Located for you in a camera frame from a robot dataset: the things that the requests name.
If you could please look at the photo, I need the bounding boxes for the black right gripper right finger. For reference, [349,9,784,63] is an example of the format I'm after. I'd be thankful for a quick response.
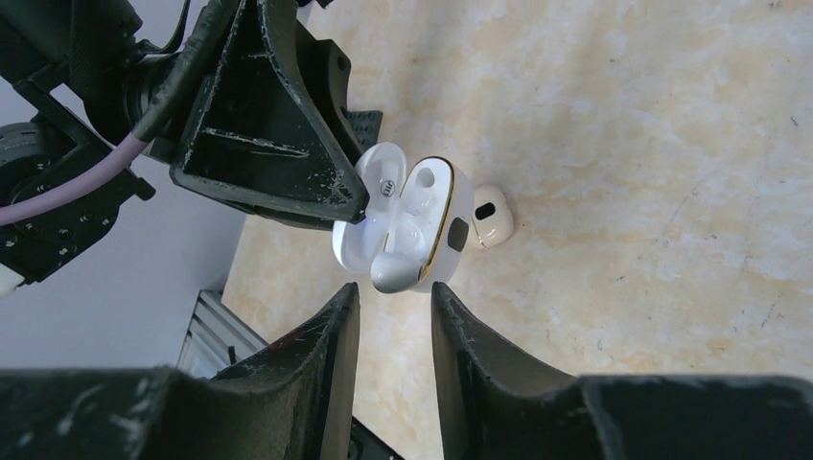
[431,283,812,459]

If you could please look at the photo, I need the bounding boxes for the aluminium frame rail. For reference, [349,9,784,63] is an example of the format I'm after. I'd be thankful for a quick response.
[176,290,268,379]

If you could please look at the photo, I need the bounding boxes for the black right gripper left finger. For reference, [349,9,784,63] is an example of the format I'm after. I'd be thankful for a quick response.
[1,283,360,459]

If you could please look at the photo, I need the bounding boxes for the beige charging case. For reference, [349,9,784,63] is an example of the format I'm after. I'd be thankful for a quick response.
[473,185,514,249]

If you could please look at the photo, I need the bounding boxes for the white earbud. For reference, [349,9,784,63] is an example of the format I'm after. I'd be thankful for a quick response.
[370,252,424,294]

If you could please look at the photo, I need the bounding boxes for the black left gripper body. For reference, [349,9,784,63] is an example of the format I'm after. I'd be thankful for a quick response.
[1,1,192,285]

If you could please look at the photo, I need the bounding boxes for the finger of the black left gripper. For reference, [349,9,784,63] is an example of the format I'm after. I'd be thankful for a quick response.
[216,25,366,231]
[170,1,369,224]

